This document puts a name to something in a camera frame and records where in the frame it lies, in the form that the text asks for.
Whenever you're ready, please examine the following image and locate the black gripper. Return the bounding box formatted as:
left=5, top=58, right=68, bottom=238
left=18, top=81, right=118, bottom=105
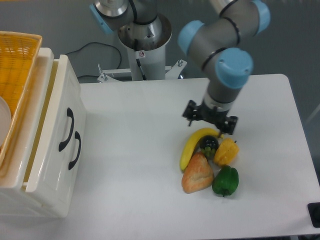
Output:
left=182, top=100, right=238, bottom=136

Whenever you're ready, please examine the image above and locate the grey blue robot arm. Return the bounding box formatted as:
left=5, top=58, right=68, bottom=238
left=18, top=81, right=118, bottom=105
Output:
left=89, top=0, right=271, bottom=135

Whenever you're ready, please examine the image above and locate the white drawer cabinet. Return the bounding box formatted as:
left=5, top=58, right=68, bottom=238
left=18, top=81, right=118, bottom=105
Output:
left=0, top=47, right=57, bottom=217

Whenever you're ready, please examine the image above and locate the yellow bell pepper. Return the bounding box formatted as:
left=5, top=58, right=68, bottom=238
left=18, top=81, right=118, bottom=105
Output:
left=213, top=138, right=240, bottom=167

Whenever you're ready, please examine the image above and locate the yellow banana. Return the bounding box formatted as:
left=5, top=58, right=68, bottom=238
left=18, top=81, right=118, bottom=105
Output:
left=179, top=127, right=224, bottom=172

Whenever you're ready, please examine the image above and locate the triangular bread loaf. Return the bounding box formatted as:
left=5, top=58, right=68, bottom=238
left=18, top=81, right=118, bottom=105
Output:
left=181, top=152, right=215, bottom=194

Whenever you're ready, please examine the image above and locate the green bell pepper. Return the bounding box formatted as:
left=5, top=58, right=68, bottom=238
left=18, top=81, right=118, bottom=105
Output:
left=212, top=165, right=239, bottom=197

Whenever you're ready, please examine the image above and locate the black corner device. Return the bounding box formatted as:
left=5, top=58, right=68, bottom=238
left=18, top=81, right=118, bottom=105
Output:
left=307, top=202, right=320, bottom=228

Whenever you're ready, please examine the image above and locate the yellow wicker basket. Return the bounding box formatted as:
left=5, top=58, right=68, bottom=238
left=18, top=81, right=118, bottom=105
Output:
left=0, top=31, right=43, bottom=163

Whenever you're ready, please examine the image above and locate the white plate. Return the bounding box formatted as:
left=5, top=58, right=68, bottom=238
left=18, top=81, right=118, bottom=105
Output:
left=0, top=97, right=12, bottom=147

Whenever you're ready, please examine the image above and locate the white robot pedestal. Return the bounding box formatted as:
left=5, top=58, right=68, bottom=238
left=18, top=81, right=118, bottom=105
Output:
left=96, top=14, right=187, bottom=83

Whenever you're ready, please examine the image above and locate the black floor cable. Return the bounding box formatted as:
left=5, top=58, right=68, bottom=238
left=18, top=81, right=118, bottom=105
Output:
left=63, top=41, right=123, bottom=79

